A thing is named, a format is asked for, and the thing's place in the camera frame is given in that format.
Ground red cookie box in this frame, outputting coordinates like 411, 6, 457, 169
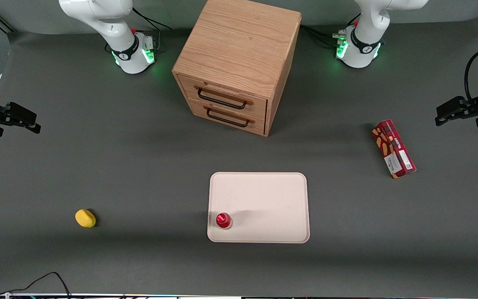
372, 120, 417, 179

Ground beige plastic tray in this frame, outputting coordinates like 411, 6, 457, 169
207, 172, 310, 244

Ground yellow lemon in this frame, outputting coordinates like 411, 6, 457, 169
75, 209, 97, 228

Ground red cup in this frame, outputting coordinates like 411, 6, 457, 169
216, 212, 234, 230

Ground wooden drawer cabinet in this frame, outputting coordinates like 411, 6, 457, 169
172, 0, 302, 137

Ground black cables at left arm base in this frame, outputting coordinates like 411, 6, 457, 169
300, 15, 362, 49

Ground black cables at arm base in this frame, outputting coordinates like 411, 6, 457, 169
105, 7, 173, 54
300, 15, 362, 49

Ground black cable with loop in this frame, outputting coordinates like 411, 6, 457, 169
0, 272, 72, 299

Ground black cables at right arm base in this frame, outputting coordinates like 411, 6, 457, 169
105, 7, 173, 54

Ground wooden drawer with black handle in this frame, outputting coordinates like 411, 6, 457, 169
178, 75, 269, 121
187, 98, 267, 136

